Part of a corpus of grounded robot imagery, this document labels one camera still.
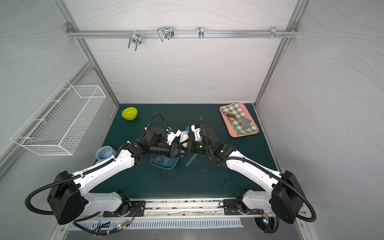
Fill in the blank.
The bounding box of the white gauze wipe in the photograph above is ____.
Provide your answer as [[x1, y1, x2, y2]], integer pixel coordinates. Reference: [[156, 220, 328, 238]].
[[180, 131, 190, 145]]

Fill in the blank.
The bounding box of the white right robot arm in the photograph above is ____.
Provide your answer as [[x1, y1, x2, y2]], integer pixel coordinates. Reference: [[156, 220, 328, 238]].
[[180, 126, 316, 224]]

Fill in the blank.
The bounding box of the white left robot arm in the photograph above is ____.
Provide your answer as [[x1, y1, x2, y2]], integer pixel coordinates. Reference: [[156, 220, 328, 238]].
[[48, 129, 189, 225]]

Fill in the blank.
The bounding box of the blue plastic tub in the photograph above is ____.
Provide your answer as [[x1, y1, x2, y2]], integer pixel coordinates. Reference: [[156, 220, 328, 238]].
[[149, 155, 179, 172]]

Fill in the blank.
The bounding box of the pink plastic tray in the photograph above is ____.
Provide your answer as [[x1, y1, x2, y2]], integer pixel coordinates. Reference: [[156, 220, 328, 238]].
[[219, 103, 260, 139]]

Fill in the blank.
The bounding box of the green white checkered cloth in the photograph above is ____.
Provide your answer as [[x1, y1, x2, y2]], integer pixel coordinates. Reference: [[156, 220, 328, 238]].
[[221, 102, 259, 136]]

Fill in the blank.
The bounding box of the yellow green bowl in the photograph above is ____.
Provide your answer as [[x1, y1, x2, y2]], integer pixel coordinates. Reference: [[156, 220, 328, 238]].
[[122, 107, 138, 121]]

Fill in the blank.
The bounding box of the light blue mug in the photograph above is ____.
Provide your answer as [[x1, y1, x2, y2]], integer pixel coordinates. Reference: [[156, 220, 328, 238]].
[[96, 146, 117, 161]]

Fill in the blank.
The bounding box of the metal clamp hook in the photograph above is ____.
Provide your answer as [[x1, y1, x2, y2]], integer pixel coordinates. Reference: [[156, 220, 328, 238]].
[[128, 33, 142, 51], [198, 27, 204, 39], [157, 26, 175, 42], [260, 27, 287, 39]]

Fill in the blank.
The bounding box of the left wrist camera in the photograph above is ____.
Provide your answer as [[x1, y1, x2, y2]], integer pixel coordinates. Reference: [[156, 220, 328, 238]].
[[166, 127, 181, 146]]

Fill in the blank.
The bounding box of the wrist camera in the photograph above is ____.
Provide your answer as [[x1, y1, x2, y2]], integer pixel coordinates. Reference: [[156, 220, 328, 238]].
[[166, 127, 181, 146], [191, 124, 202, 142]]

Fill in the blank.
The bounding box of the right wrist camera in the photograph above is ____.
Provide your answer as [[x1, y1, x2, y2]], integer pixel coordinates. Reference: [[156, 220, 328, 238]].
[[191, 124, 202, 142]]

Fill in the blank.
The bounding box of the wooden handled metal spatula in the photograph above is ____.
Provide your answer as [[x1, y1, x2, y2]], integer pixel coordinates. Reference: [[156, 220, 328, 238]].
[[223, 112, 252, 129]]

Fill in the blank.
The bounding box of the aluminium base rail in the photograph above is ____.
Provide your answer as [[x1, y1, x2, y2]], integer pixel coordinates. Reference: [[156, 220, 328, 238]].
[[89, 197, 304, 220]]

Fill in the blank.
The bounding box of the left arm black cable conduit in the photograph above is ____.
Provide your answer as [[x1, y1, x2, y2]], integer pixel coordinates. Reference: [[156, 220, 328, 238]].
[[24, 112, 169, 216]]

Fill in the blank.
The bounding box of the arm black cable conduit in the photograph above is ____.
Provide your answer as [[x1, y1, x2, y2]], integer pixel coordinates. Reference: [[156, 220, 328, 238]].
[[24, 112, 169, 216], [199, 116, 317, 223]]

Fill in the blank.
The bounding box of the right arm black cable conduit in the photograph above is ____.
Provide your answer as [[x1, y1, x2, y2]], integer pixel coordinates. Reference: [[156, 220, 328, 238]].
[[199, 116, 317, 223]]

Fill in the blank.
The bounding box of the aluminium cross rail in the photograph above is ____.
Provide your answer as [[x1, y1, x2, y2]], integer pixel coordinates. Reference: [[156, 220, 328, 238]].
[[67, 29, 299, 39]]

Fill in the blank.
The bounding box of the white wire basket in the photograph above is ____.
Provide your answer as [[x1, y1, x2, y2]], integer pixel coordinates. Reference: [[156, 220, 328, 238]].
[[11, 80, 106, 156]]

